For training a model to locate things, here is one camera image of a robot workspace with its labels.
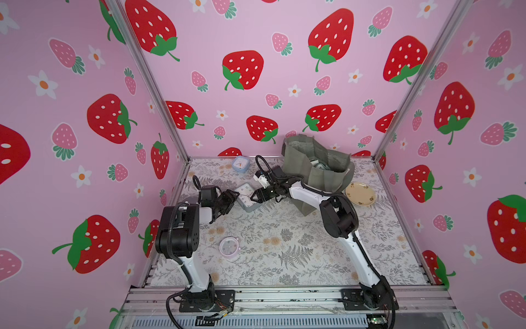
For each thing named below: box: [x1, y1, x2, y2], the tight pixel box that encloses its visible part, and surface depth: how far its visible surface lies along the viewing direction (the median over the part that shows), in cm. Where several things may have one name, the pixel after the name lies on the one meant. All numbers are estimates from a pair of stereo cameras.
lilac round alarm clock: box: [219, 235, 242, 259], surface depth 86 cm
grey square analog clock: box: [234, 183, 262, 213], surface depth 101 cm
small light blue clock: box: [231, 155, 250, 174], surface depth 117 cm
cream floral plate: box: [345, 181, 377, 207], surface depth 107 cm
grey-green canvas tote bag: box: [282, 133, 355, 216], surface depth 90 cm
